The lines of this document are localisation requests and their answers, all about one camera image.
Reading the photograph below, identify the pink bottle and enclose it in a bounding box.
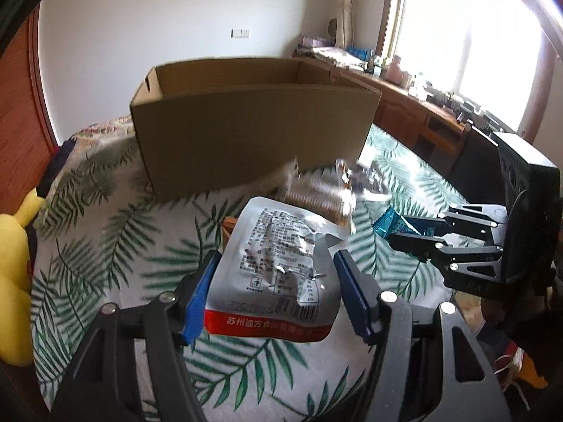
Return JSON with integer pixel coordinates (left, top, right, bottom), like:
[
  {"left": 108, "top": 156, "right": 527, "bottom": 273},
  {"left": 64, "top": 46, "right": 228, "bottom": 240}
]
[{"left": 387, "top": 55, "right": 411, "bottom": 85}]

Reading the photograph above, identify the pink box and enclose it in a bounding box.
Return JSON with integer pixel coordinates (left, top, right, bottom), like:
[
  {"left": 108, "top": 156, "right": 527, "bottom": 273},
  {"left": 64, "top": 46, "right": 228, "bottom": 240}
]
[{"left": 299, "top": 35, "right": 335, "bottom": 50}]

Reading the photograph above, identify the clear brown bread packet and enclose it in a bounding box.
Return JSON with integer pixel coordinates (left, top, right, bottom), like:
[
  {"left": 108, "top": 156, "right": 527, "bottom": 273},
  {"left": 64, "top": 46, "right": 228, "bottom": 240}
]
[{"left": 264, "top": 158, "right": 358, "bottom": 230}]

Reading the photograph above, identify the brown cardboard box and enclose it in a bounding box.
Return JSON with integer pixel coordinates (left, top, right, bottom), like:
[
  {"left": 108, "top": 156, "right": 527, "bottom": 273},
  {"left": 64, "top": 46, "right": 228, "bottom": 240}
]
[{"left": 129, "top": 56, "right": 382, "bottom": 203}]

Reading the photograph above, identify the wooden desk with clutter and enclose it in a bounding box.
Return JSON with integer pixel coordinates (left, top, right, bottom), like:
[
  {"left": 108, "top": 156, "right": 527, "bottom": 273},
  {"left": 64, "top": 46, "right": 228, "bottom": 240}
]
[{"left": 292, "top": 55, "right": 498, "bottom": 172}]

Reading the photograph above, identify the yellow plush toy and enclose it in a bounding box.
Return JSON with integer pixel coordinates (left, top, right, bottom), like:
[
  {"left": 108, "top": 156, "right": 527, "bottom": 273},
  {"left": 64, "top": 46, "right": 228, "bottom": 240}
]
[{"left": 0, "top": 187, "right": 47, "bottom": 366}]

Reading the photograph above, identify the silver clear snack packet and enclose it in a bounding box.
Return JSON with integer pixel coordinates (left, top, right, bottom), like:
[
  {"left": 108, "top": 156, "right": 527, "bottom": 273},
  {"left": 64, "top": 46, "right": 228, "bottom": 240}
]
[{"left": 336, "top": 158, "right": 390, "bottom": 197}]

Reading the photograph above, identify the teal candy wrapper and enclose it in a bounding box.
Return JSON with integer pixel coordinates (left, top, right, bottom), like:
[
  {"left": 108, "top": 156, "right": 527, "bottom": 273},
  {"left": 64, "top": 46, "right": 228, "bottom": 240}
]
[{"left": 373, "top": 209, "right": 441, "bottom": 248}]

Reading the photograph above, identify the wooden wardrobe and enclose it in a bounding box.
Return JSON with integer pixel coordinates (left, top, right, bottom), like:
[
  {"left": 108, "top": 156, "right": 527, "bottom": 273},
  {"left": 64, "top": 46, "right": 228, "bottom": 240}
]
[{"left": 0, "top": 9, "right": 60, "bottom": 216}]

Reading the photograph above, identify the folded patterned cloth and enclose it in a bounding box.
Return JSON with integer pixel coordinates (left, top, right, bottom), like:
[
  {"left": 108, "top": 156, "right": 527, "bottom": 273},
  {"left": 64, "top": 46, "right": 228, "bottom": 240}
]
[{"left": 314, "top": 47, "right": 366, "bottom": 68}]

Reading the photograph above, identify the wooden framed window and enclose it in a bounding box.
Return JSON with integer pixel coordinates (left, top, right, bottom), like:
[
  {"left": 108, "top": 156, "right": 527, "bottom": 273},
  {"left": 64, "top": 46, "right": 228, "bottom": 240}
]
[{"left": 378, "top": 0, "right": 556, "bottom": 141}]

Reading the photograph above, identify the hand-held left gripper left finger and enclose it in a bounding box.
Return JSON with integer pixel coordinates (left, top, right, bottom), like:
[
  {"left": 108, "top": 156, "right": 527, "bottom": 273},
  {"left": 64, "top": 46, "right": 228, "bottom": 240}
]
[{"left": 53, "top": 250, "right": 223, "bottom": 422}]

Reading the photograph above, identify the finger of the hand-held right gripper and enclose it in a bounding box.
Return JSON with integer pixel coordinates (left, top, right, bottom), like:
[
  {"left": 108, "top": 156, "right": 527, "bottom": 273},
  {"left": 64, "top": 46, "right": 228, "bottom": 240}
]
[
  {"left": 437, "top": 203, "right": 510, "bottom": 241},
  {"left": 387, "top": 231, "right": 504, "bottom": 293}
]

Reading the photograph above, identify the floral quilt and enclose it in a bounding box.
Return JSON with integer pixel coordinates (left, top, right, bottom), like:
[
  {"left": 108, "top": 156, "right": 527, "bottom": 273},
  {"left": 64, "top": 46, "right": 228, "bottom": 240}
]
[{"left": 72, "top": 114, "right": 135, "bottom": 141}]

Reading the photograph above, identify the orange snack packet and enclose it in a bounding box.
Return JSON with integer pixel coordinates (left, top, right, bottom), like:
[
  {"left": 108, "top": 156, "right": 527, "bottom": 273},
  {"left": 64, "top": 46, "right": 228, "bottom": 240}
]
[{"left": 222, "top": 216, "right": 241, "bottom": 251}]

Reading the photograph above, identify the orange white object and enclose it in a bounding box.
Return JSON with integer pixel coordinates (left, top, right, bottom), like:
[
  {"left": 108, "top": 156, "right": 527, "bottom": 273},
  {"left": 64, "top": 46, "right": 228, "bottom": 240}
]
[{"left": 501, "top": 343, "right": 550, "bottom": 390}]

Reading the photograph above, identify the silver red snack packet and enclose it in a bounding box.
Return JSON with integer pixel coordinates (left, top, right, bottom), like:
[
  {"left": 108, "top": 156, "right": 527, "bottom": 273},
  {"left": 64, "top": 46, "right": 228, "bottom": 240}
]
[{"left": 203, "top": 196, "right": 348, "bottom": 343}]

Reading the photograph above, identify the patterned curtain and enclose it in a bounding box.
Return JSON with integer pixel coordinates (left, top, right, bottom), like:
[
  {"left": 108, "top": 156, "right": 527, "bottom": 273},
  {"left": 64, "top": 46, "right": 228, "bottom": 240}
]
[{"left": 332, "top": 0, "right": 360, "bottom": 60}]

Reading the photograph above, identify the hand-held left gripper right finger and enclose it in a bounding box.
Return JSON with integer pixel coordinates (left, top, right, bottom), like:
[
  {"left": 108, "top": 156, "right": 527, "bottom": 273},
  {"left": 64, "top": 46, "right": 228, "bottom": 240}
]
[{"left": 333, "top": 250, "right": 513, "bottom": 422}]

